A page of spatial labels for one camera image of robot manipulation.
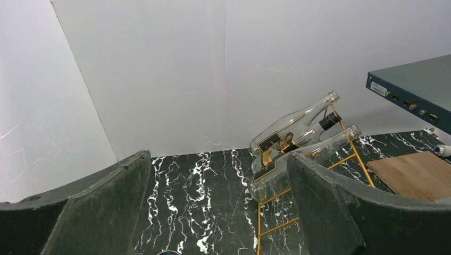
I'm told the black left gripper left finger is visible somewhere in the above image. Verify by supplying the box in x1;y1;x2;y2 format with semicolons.
1;150;151;254

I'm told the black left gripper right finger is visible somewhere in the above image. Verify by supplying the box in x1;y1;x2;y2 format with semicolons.
287;152;450;254

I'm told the gold wire wine rack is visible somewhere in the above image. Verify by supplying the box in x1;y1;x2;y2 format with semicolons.
256;103;374;254

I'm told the clear pear-shaped glass bottle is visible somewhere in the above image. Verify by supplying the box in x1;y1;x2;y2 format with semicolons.
247;125;362;203

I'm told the clear square bottle black cap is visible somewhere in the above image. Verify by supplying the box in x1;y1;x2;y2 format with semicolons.
252;112;341;173

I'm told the clear bottle with dark label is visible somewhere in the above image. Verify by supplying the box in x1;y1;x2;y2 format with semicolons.
249;90;340;157

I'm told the wooden board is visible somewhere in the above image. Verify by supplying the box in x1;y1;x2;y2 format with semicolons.
366;151;450;202

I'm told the white plastic connector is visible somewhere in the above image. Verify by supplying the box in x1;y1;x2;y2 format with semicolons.
433;144;451;158

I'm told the dark teal network switch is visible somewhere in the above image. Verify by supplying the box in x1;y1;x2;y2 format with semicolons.
365;55;450;134

